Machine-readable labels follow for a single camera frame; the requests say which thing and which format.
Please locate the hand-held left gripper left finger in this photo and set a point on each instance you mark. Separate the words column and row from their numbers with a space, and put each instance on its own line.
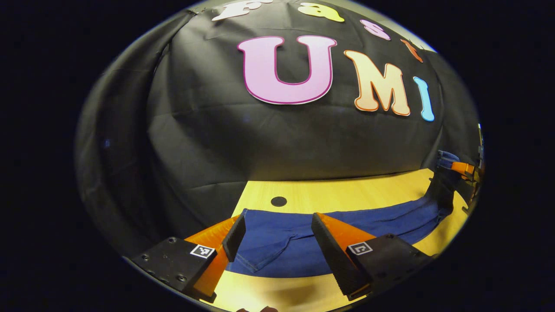
column 234, row 238

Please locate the black backdrop cloth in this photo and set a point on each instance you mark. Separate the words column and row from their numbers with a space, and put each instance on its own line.
column 260, row 138

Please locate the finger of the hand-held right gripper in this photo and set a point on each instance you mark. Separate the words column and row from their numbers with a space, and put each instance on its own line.
column 463, row 168

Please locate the blue denim jeans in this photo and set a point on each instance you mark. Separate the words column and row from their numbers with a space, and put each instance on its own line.
column 286, row 242

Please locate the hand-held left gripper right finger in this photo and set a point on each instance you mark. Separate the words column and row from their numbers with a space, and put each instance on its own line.
column 329, row 251

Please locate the black round table grommet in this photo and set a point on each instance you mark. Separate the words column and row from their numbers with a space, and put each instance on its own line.
column 279, row 201

